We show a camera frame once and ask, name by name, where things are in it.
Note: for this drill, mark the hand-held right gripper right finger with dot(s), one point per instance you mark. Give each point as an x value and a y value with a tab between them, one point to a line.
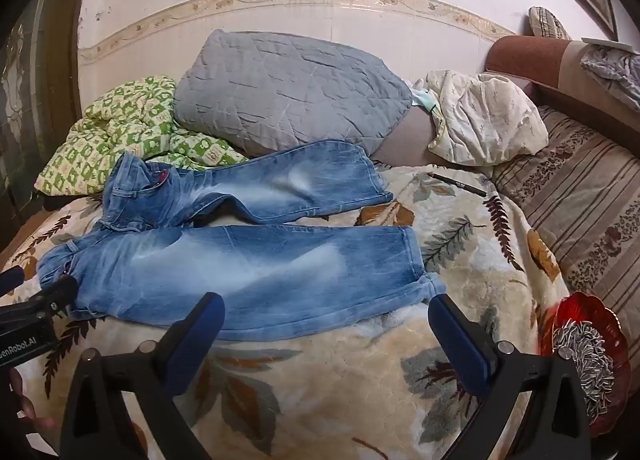
452	335

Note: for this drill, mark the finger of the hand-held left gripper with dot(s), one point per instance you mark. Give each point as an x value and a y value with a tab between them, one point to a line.
11	279
55	295

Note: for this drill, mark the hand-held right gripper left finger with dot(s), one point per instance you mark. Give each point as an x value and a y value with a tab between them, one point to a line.
202	330

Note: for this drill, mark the blue denim pants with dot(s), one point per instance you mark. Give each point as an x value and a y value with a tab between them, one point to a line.
250	280

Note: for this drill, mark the person's left hand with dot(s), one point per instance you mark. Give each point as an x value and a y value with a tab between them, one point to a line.
30	402

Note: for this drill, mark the leaf print blanket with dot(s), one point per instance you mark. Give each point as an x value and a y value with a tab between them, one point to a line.
325	380

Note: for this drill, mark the pile of sunflower seeds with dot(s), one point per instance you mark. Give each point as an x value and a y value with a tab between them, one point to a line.
585	355

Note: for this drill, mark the red glass bowl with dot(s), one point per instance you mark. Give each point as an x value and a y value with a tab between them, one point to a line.
585	307

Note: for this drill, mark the black pen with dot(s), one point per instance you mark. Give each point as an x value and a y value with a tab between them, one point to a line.
455	183

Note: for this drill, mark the striped brown sofa cushion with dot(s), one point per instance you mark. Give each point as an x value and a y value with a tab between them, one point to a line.
575	200

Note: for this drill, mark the green patterned quilt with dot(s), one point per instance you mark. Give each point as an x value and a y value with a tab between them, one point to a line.
125	119

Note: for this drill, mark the brown pillow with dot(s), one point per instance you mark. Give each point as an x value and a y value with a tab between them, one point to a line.
405	139

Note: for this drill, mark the cream floral pillow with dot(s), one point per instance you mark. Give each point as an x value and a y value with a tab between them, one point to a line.
490	114

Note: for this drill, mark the teal cloth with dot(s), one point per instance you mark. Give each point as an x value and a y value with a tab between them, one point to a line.
425	100

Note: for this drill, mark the grey quilted pillow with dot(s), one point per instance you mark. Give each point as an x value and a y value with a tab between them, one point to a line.
290	84

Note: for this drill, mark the brown padded headboard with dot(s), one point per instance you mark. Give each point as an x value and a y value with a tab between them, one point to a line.
530	57

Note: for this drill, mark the grey crumpled cloth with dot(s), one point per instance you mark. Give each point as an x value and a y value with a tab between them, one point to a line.
615	69

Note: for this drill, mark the plaid cushion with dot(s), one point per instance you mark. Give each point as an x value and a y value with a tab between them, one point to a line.
547	22

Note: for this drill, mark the white paper sheet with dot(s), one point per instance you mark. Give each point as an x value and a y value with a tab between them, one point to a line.
607	42

